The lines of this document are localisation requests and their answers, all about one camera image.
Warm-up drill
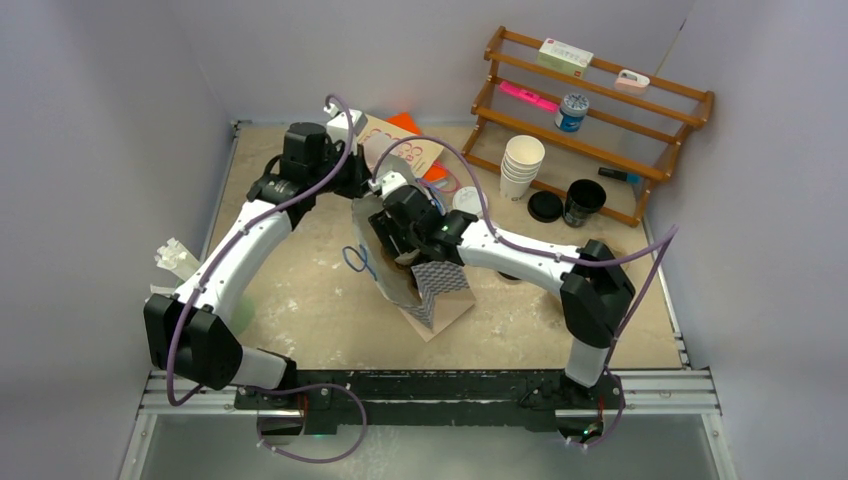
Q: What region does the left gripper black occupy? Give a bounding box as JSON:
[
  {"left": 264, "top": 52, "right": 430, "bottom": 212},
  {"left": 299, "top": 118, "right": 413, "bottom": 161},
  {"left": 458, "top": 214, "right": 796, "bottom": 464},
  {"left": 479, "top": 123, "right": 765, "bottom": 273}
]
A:
[{"left": 309, "top": 140, "right": 375, "bottom": 199}]

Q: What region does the checkered paper bakery bag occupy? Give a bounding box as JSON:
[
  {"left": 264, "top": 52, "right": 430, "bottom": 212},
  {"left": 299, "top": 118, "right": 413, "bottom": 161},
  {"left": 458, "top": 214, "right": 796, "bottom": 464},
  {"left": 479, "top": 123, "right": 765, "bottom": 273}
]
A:
[{"left": 347, "top": 146, "right": 476, "bottom": 341}]

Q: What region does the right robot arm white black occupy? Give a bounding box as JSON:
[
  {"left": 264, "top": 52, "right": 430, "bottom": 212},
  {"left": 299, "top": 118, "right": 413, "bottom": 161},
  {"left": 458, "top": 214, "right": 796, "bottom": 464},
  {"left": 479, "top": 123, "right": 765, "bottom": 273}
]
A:
[{"left": 366, "top": 185, "right": 635, "bottom": 407}]

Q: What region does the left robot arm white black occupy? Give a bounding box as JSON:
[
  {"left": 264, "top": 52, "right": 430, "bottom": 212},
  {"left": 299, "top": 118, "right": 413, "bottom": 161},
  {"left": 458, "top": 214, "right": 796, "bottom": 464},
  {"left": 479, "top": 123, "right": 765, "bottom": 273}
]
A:
[{"left": 143, "top": 122, "right": 371, "bottom": 409}]

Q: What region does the orange paper bag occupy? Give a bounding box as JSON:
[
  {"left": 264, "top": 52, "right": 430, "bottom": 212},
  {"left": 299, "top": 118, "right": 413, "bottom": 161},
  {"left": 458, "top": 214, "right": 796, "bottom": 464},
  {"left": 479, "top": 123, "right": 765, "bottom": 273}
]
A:
[{"left": 387, "top": 112, "right": 453, "bottom": 192}]

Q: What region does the cakes recipe book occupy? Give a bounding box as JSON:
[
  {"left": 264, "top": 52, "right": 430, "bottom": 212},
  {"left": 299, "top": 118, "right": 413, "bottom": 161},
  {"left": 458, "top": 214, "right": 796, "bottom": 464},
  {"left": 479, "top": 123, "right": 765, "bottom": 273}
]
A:
[{"left": 357, "top": 115, "right": 444, "bottom": 177}]

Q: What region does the stack of black lids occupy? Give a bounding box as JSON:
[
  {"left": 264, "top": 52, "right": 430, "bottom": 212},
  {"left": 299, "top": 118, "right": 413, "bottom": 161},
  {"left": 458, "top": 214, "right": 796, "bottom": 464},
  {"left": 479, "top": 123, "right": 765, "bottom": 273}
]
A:
[{"left": 497, "top": 271, "right": 522, "bottom": 282}]

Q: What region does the stack of white paper cups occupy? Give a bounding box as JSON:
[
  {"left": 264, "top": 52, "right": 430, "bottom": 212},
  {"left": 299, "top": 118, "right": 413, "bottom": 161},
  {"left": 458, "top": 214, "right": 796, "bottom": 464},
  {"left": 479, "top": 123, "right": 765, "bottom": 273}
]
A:
[{"left": 499, "top": 135, "right": 546, "bottom": 201}]

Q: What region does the black flat lid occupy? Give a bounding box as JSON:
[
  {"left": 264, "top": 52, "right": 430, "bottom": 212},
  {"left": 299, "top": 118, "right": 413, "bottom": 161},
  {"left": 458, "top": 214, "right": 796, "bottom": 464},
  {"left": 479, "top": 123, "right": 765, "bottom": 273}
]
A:
[{"left": 527, "top": 190, "right": 564, "bottom": 223}]

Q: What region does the pink highlighter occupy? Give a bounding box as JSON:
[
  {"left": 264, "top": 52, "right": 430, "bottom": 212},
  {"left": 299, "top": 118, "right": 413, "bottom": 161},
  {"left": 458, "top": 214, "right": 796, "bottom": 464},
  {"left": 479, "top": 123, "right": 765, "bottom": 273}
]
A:
[{"left": 498, "top": 81, "right": 559, "bottom": 113}]

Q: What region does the green cup holder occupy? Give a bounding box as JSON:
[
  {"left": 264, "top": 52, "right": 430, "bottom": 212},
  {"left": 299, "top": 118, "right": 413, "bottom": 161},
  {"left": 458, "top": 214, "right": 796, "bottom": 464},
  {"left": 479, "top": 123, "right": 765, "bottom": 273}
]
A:
[{"left": 228, "top": 295, "right": 256, "bottom": 337}]

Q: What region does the black paper cup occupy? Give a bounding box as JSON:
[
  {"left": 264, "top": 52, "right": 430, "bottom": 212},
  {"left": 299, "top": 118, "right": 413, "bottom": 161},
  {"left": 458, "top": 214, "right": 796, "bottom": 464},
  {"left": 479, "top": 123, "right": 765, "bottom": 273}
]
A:
[{"left": 563, "top": 179, "right": 607, "bottom": 228}]

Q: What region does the blue white jar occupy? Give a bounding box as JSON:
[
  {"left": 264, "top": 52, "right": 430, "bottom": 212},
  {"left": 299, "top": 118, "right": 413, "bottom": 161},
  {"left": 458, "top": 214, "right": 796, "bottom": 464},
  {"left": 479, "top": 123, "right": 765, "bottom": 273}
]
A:
[{"left": 554, "top": 93, "right": 590, "bottom": 133}]

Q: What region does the wooden shelf rack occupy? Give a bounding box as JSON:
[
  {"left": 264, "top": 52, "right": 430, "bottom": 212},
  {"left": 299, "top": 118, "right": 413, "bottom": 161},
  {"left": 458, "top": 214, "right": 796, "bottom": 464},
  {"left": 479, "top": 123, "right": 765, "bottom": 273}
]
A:
[{"left": 462, "top": 25, "right": 715, "bottom": 227}]

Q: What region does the white green box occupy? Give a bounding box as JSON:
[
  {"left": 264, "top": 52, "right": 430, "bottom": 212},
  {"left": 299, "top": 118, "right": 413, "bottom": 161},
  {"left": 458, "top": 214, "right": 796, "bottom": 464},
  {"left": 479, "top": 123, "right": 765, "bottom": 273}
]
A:
[{"left": 535, "top": 38, "right": 594, "bottom": 78}]

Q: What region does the black blue marker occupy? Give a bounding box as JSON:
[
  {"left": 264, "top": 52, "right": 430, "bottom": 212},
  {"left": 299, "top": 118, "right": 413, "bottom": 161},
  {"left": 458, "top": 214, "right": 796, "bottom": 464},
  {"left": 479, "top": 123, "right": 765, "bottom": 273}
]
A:
[{"left": 597, "top": 167, "right": 642, "bottom": 184}]

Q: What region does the pink white tape dispenser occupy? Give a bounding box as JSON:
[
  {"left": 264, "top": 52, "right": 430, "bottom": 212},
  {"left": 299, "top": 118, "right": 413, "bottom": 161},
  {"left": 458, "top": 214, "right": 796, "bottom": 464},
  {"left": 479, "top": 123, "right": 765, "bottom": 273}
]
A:
[{"left": 613, "top": 69, "right": 651, "bottom": 96}]

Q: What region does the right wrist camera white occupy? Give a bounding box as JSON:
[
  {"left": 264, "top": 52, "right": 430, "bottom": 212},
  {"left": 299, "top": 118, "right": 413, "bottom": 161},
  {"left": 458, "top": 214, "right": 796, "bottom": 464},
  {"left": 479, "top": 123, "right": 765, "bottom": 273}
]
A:
[{"left": 368, "top": 170, "right": 415, "bottom": 198}]

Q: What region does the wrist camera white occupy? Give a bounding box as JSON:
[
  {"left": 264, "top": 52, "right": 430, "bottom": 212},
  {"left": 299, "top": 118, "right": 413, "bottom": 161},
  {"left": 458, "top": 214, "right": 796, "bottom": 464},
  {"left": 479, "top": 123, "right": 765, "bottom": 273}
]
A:
[
  {"left": 368, "top": 170, "right": 415, "bottom": 198},
  {"left": 324, "top": 105, "right": 367, "bottom": 143}
]

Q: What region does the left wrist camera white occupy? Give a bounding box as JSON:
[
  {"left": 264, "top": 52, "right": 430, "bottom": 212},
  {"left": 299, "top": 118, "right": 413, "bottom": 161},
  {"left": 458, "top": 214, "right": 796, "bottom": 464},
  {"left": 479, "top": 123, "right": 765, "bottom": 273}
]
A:
[{"left": 324, "top": 105, "right": 367, "bottom": 143}]

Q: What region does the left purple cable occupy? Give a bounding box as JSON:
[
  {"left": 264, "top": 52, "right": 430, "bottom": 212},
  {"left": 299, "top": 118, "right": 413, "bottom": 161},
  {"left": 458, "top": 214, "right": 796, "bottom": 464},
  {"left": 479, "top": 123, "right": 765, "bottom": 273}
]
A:
[{"left": 164, "top": 93, "right": 369, "bottom": 466}]

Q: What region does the purple cable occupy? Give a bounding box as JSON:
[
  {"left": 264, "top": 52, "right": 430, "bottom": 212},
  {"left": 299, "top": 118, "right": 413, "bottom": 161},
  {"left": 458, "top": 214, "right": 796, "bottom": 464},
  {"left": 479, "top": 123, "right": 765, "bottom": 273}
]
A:
[
  {"left": 369, "top": 135, "right": 681, "bottom": 452},
  {"left": 164, "top": 93, "right": 369, "bottom": 466}
]

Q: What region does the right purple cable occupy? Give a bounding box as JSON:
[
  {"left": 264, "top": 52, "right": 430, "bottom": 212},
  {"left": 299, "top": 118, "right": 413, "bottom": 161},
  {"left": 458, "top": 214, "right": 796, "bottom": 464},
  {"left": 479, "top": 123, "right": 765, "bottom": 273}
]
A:
[{"left": 369, "top": 135, "right": 681, "bottom": 452}]

